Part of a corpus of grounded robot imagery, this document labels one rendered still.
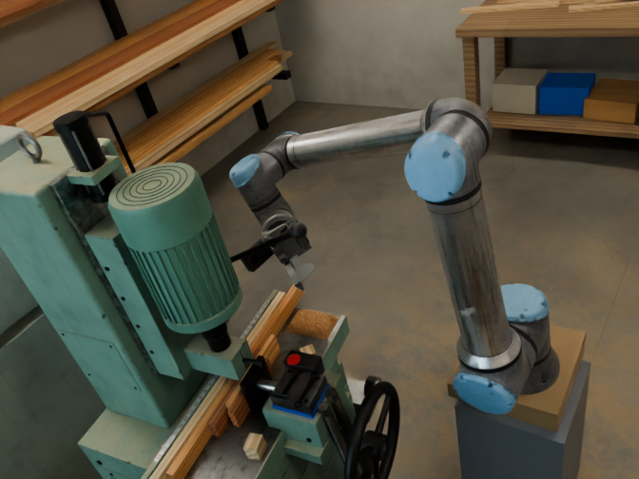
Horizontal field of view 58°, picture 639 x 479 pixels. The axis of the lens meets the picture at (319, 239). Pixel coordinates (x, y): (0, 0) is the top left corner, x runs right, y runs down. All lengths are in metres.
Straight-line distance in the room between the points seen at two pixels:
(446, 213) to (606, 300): 1.82
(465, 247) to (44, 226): 0.82
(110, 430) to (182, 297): 0.61
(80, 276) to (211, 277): 0.28
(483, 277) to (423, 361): 1.39
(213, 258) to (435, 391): 1.55
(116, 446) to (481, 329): 0.95
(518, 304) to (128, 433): 1.05
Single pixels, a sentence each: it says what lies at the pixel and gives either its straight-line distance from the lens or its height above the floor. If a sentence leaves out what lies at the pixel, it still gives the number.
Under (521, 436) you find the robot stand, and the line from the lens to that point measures 1.76.
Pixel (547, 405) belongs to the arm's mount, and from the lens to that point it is 1.69.
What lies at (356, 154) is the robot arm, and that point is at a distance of 1.39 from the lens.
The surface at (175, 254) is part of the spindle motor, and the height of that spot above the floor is 1.38.
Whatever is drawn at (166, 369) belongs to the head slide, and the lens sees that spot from 1.44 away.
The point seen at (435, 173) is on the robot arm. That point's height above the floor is 1.41.
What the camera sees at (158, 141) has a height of 0.63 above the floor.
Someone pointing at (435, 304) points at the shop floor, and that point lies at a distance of 2.85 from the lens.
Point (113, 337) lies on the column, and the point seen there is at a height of 1.14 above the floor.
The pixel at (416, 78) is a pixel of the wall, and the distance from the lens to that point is 4.60.
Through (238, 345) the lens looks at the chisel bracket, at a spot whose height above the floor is 1.05.
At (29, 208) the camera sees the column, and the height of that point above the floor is 1.49.
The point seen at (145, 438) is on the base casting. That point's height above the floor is 0.80.
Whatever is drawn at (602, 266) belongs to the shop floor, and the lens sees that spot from 3.07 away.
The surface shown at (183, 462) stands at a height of 0.93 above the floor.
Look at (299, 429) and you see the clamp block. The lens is 1.32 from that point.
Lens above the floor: 1.97
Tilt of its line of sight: 35 degrees down
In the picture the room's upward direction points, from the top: 14 degrees counter-clockwise
